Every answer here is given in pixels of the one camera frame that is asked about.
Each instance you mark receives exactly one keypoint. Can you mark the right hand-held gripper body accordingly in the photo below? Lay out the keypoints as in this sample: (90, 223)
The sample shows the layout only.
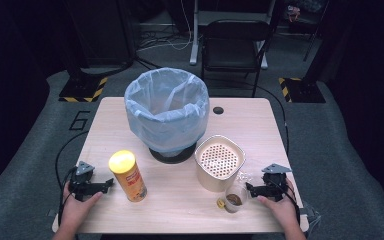
(275, 183)

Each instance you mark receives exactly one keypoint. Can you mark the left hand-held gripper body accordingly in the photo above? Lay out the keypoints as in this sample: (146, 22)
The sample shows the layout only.
(81, 181)

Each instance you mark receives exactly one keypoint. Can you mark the clear plastic cup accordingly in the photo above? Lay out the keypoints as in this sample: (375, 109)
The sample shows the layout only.
(241, 196)

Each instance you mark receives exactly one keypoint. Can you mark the wet tea leaves clump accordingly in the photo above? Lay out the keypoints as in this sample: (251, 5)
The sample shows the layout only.
(234, 199)

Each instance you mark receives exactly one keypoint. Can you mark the yellow chip can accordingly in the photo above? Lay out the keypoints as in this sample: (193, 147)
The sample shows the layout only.
(130, 180)

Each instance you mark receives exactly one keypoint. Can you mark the small yellow tag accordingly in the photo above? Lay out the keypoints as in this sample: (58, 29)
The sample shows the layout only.
(221, 202)

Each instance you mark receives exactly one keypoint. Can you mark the beige strainer container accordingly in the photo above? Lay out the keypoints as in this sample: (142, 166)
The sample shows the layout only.
(213, 176)

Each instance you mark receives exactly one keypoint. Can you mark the black bin with blue bag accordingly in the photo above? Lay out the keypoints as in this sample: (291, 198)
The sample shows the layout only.
(166, 126)

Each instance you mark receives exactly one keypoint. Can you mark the person's right hand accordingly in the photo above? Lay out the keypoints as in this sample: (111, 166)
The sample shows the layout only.
(285, 211)

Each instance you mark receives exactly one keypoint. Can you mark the person's left hand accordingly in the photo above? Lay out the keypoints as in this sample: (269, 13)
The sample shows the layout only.
(76, 213)

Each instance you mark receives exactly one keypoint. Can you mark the clear plastic wrap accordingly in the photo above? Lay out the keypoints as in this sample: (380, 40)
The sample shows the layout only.
(248, 176)

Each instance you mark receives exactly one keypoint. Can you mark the black table grommet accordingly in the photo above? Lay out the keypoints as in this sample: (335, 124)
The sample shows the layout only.
(218, 110)

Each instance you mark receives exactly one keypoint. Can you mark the black stand base striped tape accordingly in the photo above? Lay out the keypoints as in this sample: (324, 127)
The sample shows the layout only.
(81, 89)
(305, 90)

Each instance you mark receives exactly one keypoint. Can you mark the black folding chair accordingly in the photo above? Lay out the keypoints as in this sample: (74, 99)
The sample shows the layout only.
(235, 43)

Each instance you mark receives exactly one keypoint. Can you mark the white desk frame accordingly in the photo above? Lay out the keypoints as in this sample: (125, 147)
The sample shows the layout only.
(195, 33)

